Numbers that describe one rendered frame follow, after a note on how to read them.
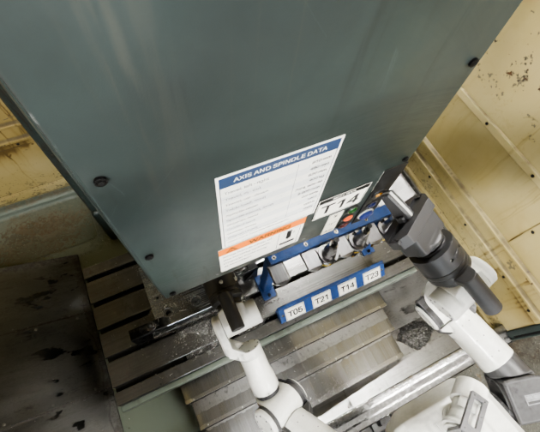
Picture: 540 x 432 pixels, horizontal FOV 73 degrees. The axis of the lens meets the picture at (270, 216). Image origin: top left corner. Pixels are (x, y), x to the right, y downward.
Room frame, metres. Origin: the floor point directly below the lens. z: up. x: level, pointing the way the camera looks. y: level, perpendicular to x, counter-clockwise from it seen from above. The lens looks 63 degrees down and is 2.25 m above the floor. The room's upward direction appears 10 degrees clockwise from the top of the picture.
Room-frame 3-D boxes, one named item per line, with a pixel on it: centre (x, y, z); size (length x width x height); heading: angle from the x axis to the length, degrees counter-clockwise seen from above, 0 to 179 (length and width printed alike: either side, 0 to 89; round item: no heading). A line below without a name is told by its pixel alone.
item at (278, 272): (0.34, -0.06, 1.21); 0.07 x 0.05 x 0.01; 34
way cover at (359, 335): (0.15, -0.22, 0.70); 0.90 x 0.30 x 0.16; 124
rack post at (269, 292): (0.38, -0.03, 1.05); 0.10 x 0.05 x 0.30; 34
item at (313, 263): (0.40, -0.15, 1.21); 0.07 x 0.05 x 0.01; 34
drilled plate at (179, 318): (0.33, 0.24, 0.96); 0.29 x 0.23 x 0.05; 124
